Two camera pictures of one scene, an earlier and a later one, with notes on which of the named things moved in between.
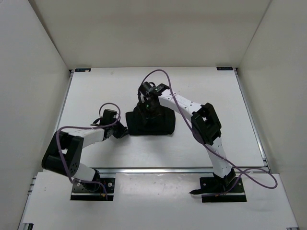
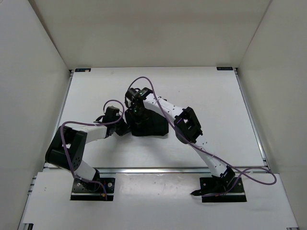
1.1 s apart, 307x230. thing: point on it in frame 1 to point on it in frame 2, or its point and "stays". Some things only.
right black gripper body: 148,110 to 138,115
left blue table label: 82,69 stays
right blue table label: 224,68 stays
